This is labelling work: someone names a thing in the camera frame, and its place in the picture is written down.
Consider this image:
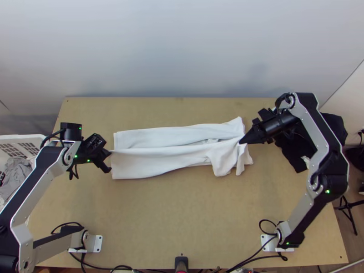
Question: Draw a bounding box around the pile of folded clothes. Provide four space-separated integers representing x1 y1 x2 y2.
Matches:
280 112 348 174

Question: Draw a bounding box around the black cable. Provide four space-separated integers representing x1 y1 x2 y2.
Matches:
66 164 81 182
51 222 86 237
233 218 288 273

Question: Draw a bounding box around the white laundry basket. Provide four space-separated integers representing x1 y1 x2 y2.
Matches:
0 134 51 212

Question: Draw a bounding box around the grey garment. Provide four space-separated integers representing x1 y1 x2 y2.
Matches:
0 157 34 206

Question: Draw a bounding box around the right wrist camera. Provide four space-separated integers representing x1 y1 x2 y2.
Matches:
257 107 276 123

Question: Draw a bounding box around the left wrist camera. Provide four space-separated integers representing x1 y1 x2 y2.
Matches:
85 132 108 152

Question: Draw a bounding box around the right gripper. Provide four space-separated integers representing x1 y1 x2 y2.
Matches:
240 117 275 145

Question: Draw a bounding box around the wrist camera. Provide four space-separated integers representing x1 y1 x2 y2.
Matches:
85 132 108 152
257 107 276 123

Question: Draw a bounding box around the white t-shirt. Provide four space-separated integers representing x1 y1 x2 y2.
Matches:
109 116 254 180

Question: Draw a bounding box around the black tripod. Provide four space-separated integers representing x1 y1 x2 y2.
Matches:
334 194 364 236

